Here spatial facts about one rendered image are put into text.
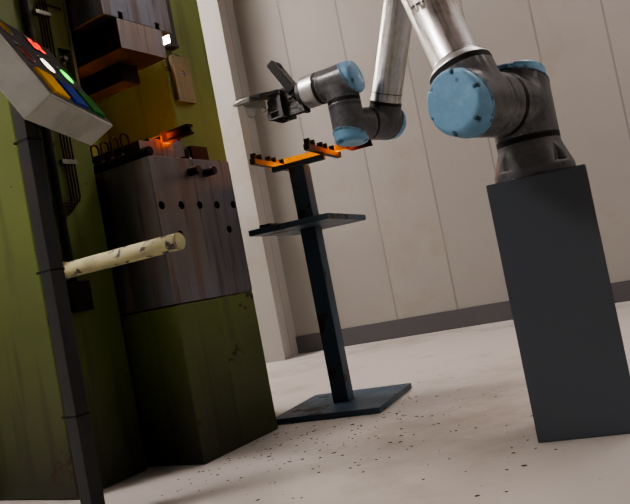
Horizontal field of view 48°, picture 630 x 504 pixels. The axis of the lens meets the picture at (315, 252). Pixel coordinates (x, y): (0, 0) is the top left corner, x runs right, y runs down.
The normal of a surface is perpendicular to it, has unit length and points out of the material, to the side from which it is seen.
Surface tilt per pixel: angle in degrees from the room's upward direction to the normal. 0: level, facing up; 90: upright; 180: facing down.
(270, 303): 90
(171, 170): 90
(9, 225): 90
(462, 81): 95
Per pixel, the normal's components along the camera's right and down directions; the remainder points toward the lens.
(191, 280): 0.83, -0.18
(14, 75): -0.11, -0.02
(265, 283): -0.32, 0.02
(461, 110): -0.72, 0.19
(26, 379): -0.52, 0.06
